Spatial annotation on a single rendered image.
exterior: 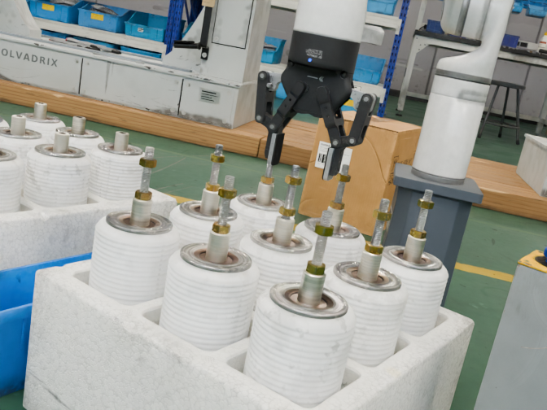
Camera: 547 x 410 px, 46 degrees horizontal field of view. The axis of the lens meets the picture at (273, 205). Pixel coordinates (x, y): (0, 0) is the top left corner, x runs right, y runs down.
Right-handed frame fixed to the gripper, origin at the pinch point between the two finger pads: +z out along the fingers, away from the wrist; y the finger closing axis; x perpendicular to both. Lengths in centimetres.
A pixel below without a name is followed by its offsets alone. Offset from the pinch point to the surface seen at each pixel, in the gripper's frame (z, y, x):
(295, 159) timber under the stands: 34, -63, 168
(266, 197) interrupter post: 9.0, -8.7, 13.0
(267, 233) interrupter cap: 9.9, -2.6, 0.5
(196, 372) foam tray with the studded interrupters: 17.6, 1.3, -20.7
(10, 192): 14.5, -40.2, -2.7
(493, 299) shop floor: 36, 24, 80
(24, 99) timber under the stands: 35, -178, 142
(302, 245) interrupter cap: 9.8, 2.2, 0.0
